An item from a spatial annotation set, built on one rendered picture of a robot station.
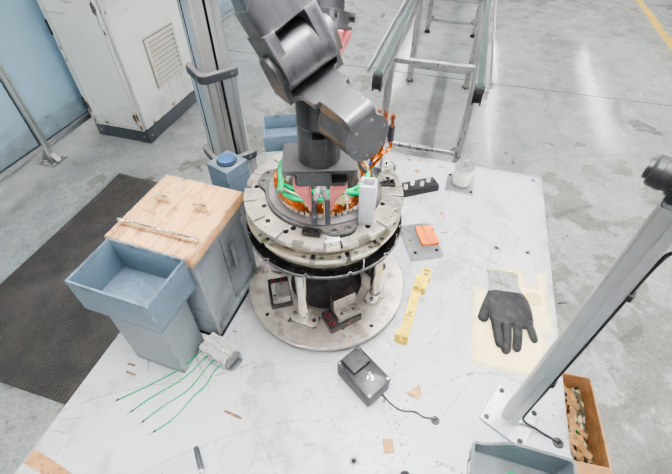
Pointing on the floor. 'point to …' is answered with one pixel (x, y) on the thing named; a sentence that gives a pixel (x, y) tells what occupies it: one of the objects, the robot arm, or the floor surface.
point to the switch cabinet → (118, 48)
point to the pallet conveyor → (484, 40)
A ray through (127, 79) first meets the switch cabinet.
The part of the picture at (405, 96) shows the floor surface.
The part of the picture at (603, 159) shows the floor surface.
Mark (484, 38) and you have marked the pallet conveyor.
